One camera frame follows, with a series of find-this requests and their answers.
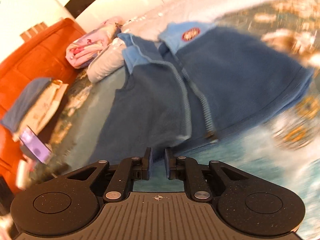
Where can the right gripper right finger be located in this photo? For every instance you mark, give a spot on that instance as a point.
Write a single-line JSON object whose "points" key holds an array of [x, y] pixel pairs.
{"points": [[190, 172]]}

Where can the pink folded clothes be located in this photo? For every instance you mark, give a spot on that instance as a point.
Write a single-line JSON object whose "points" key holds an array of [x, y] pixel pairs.
{"points": [[84, 50]]}

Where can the teal floral bed sheet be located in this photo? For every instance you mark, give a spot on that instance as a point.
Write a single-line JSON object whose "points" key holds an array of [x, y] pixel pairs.
{"points": [[284, 150]]}

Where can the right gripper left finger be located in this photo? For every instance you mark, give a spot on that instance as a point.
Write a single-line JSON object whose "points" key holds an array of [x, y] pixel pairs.
{"points": [[124, 174]]}

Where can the purple smartphone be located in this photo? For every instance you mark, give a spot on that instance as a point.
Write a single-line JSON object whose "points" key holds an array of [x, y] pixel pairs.
{"points": [[35, 146]]}

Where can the blue and cream folded clothes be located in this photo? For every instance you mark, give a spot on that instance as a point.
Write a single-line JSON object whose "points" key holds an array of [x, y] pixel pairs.
{"points": [[34, 107]]}

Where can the blue fleece zip jacket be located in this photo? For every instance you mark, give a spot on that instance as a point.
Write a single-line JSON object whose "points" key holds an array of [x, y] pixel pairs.
{"points": [[198, 85]]}

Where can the white glossy wardrobe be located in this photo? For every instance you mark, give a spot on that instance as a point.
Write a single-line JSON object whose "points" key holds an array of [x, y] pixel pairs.
{"points": [[17, 16]]}

